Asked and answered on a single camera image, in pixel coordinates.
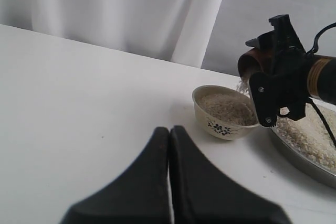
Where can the rice in bowl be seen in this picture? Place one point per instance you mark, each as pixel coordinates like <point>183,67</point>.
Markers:
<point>229,109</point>

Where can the brown wooden cup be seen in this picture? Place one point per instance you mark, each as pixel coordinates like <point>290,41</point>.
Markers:
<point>254,59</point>

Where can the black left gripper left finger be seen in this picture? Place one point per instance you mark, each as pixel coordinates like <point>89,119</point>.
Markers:
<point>139,195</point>

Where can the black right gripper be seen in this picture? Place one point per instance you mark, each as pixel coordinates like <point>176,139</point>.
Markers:
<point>289,68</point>

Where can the white floral ceramic bowl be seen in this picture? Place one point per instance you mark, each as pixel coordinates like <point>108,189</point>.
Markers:
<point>214,126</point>

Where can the white backdrop curtain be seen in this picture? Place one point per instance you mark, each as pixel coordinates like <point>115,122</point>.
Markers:
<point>208,34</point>

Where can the rice heap in tray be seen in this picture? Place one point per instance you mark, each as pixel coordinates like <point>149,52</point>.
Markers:
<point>309,137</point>

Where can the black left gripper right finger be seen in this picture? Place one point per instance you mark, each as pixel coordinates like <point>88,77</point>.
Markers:
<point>201,193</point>

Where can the round metal tray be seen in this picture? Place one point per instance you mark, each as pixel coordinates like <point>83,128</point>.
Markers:
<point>299,161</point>

